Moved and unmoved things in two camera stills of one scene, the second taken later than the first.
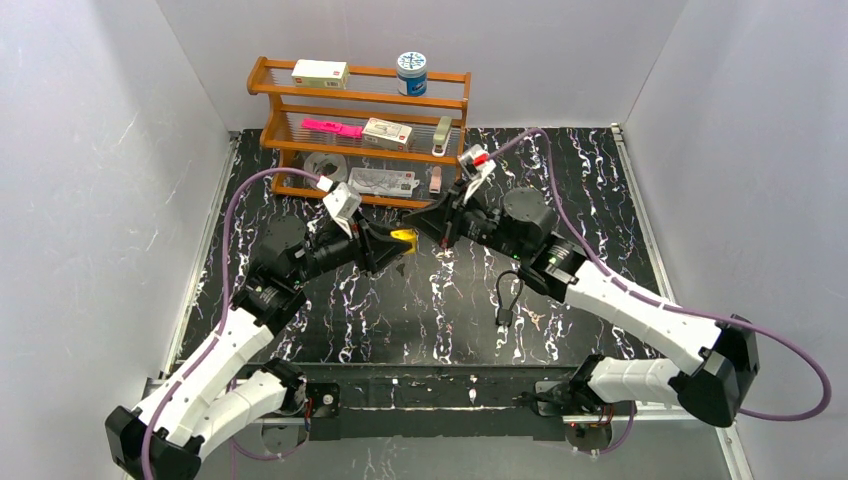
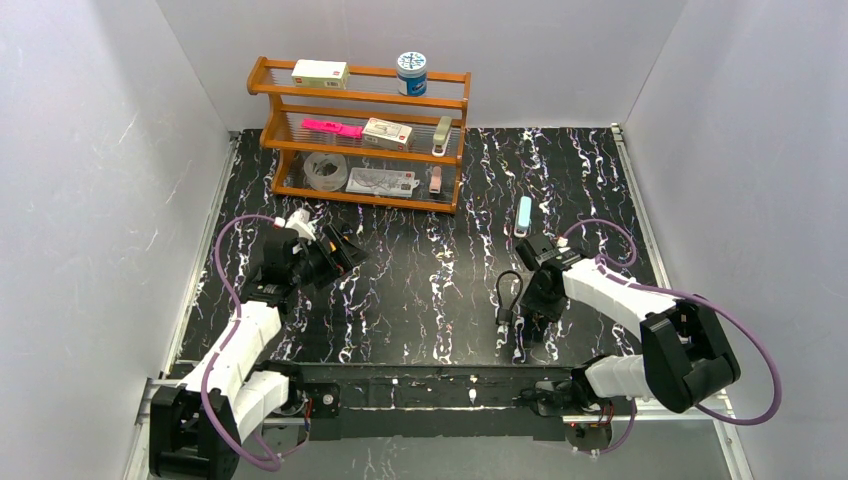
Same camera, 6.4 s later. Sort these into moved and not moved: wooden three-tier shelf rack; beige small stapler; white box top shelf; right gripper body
Moved: right gripper body
Not moved: beige small stapler; wooden three-tier shelf rack; white box top shelf
